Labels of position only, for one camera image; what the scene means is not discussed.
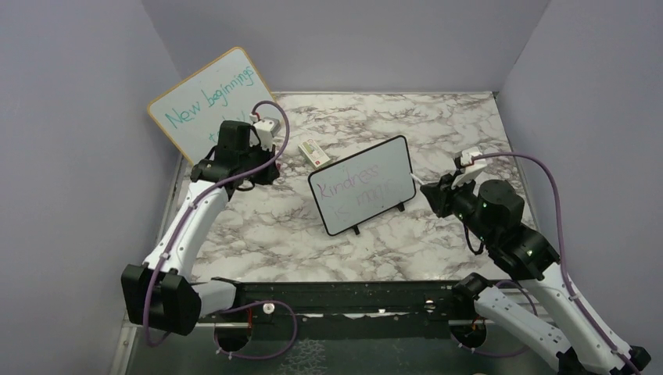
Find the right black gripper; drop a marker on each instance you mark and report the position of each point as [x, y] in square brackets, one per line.
[439, 194]

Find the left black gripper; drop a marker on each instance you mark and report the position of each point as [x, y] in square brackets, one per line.
[272, 172]

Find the black-framed whiteboard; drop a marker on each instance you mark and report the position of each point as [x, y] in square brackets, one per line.
[364, 185]

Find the magenta capped whiteboard marker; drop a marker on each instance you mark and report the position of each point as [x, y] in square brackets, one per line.
[417, 179]

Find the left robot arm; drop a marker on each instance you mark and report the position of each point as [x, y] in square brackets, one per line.
[197, 222]

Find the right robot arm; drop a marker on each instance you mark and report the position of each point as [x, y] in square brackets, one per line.
[577, 341]

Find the wood-framed whiteboard with writing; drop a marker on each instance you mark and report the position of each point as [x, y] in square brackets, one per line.
[191, 112]

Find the small green white box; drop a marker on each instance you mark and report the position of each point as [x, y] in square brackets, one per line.
[314, 154]

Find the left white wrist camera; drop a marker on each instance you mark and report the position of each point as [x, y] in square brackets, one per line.
[263, 132]

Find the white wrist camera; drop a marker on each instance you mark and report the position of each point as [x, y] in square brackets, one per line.
[263, 132]
[467, 169]

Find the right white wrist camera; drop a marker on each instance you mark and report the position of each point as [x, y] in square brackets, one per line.
[467, 169]

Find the black metal base rail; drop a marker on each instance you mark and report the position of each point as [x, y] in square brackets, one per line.
[309, 310]

